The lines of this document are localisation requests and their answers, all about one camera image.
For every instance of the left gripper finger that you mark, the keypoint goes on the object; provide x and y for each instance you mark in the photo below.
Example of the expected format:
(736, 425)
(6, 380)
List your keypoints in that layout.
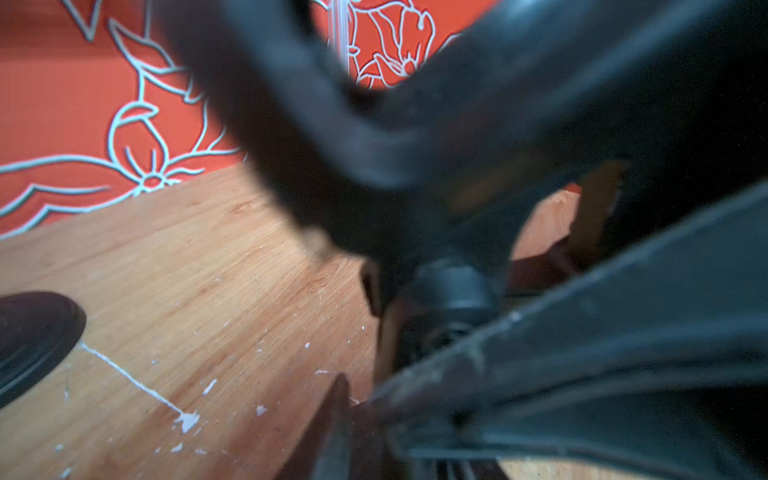
(324, 450)

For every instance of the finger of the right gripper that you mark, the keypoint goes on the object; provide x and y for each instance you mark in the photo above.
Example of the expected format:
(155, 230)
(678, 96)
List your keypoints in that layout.
(655, 361)

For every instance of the black round stand base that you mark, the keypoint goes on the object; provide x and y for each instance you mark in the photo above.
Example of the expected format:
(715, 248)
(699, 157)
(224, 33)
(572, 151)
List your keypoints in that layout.
(38, 330)

